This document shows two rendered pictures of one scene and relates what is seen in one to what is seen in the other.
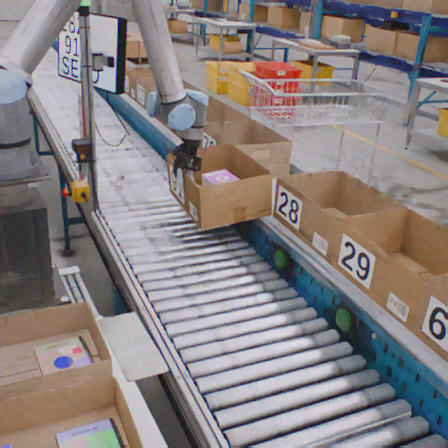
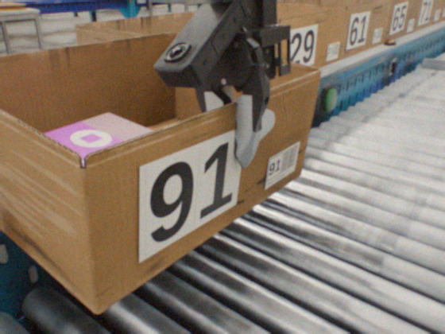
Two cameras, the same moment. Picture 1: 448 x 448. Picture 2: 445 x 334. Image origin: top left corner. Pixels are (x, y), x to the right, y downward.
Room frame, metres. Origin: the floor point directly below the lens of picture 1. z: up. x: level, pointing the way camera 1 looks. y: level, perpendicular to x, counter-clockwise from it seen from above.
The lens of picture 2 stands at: (2.16, 0.55, 1.17)
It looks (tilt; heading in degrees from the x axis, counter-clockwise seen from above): 26 degrees down; 244
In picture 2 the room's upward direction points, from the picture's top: straight up
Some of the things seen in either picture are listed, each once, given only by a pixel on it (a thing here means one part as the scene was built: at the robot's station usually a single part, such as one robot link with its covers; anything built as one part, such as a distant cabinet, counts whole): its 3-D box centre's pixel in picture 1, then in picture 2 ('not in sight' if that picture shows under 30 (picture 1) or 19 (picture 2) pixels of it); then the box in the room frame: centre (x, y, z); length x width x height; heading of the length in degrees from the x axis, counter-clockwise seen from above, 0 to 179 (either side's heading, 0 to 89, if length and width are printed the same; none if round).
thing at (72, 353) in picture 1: (66, 363); not in sight; (1.14, 0.40, 0.76); 0.19 x 0.14 x 0.02; 30
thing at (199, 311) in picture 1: (229, 307); (368, 185); (1.51, -0.04, 0.72); 0.52 x 0.05 x 0.05; 115
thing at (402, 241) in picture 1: (410, 263); (271, 38); (1.44, -0.57, 0.96); 0.39 x 0.29 x 0.17; 25
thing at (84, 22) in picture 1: (88, 130); not in sight; (2.17, 0.58, 1.11); 0.12 x 0.05 x 0.88; 25
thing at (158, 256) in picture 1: (188, 253); (273, 277); (1.86, 0.13, 0.72); 0.52 x 0.05 x 0.05; 115
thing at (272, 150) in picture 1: (243, 149); not in sight; (2.49, -0.08, 0.97); 0.39 x 0.29 x 0.17; 25
